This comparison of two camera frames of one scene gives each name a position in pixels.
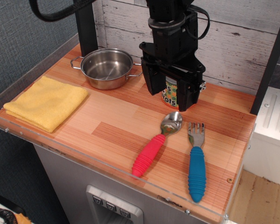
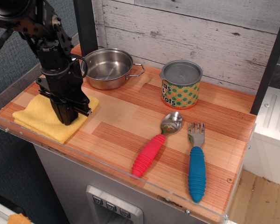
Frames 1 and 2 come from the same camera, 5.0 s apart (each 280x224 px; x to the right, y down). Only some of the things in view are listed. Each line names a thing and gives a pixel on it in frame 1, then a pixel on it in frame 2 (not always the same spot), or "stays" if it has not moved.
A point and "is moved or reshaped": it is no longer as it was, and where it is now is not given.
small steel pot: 106,68 stays
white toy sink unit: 268,153 stays
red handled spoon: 170,122 stays
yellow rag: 46,104 is moved or reshaped
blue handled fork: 197,167 stays
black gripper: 177,49 to 65,85
